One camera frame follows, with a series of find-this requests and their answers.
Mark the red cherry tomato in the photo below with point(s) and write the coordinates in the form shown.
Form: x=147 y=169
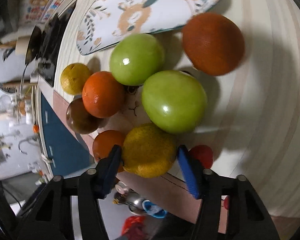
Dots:
x=204 y=154

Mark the floral oval ceramic plate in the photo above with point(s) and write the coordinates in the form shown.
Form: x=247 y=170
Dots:
x=107 y=22

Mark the dark red apple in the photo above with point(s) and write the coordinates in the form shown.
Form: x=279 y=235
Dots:
x=79 y=119

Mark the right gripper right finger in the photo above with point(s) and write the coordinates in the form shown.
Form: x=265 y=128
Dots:
x=203 y=185

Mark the small yellow lemon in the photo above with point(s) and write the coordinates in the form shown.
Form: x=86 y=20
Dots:
x=73 y=78

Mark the large dark orange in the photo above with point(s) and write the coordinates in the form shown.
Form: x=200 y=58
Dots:
x=213 y=43

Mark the green apple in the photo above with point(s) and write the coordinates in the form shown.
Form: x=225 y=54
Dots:
x=136 y=58
x=174 y=101

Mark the bright orange tangerine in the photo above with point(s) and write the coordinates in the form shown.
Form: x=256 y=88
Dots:
x=102 y=95

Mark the black gas stove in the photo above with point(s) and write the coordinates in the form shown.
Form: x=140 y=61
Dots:
x=49 y=45

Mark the orange tangerine near edge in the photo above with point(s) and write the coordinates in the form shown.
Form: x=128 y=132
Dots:
x=105 y=141

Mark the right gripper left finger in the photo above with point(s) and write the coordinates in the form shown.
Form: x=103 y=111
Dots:
x=93 y=185

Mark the yellow lemon fruit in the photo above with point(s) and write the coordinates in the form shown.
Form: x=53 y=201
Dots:
x=148 y=151

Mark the striped cat table mat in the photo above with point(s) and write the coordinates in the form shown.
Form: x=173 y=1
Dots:
x=252 y=122

